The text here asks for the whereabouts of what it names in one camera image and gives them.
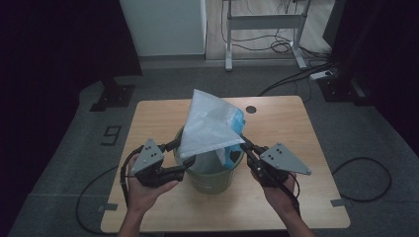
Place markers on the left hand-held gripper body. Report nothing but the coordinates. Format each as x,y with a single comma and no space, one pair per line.
148,158

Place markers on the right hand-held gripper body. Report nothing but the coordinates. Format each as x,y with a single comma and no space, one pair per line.
283,159

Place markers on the green plastic bin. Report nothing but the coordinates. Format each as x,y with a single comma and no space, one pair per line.
210,181

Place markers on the white and blue plastic bag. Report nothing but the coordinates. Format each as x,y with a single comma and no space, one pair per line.
207,125

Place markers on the person's right hand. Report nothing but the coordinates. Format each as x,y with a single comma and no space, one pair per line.
278,199

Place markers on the person's left hand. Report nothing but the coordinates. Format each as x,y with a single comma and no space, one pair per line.
141,197

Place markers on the grey tape strip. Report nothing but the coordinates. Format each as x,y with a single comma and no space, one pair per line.
108,207
338,202

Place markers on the black stand base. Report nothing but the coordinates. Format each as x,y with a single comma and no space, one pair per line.
342,90
113,97

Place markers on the white power strip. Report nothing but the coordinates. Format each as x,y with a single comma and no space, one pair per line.
320,75

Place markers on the white cabinet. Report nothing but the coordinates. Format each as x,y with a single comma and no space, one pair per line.
164,26

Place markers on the dark curtain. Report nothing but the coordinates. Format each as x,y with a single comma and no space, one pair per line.
49,49
388,49

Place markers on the white metal desk frame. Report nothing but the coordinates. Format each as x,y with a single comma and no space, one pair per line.
263,22

